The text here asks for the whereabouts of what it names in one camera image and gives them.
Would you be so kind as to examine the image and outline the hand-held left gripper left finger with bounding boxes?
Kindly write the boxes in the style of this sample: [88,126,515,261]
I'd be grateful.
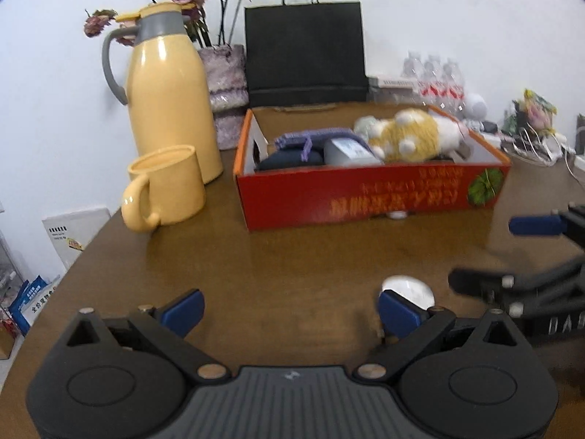
[64,289,231,382]

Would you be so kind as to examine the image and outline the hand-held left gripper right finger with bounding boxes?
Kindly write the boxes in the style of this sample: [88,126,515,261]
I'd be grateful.
[354,289,519,382]

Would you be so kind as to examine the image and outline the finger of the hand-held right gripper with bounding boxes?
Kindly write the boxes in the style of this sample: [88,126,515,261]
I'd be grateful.
[448,258,585,318]
[509,203,585,250]

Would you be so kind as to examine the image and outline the large white bottle cap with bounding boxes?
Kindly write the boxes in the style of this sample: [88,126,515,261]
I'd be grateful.
[381,275,435,312]

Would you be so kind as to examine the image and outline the red cardboard box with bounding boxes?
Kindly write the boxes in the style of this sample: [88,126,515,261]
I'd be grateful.
[233,103,512,232]

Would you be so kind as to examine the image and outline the yellow spotted plush toy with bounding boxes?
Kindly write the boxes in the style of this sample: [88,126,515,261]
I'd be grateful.
[354,109,463,164]

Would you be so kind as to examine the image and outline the clear cotton swab box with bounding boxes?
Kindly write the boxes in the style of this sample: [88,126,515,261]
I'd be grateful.
[324,136,383,166]

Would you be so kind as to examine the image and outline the navy zip case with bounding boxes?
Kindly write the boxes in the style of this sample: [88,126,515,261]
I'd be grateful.
[255,149,327,173]

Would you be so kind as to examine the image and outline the purple knitted pouch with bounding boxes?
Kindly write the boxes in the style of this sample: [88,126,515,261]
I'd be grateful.
[274,127,357,162]

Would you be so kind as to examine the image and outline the yellow snack bag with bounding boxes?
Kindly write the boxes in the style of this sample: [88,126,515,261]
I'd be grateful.
[512,89,557,137]

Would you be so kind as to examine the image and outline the yellow mug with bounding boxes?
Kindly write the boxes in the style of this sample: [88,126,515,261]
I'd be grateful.
[121,145,206,232]

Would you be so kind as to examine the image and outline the white booklet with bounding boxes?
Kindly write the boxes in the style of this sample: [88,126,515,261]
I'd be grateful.
[42,207,110,271]

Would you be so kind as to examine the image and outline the white robot toy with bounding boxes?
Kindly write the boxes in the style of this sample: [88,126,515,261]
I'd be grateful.
[461,93,488,122]

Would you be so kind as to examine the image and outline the blue packets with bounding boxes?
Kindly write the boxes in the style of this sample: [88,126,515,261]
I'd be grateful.
[9,274,61,335]

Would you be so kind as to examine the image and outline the clear plastic container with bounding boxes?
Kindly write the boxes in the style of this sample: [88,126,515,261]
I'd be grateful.
[368,87,413,104]

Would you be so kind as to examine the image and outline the white and red flat box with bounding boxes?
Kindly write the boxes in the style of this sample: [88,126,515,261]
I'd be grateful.
[369,73,419,90]

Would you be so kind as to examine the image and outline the yellow thermos jug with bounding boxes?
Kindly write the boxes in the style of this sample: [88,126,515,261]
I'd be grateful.
[101,2,224,184]

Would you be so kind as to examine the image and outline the purple textured vase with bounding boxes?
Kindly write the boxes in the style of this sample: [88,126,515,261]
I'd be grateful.
[196,45,250,151]

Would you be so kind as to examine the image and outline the black paper bag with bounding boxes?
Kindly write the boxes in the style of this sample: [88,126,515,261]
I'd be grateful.
[244,0,369,109]

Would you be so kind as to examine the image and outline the white charger cables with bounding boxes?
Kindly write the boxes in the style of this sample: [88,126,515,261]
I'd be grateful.
[500,125,585,168]

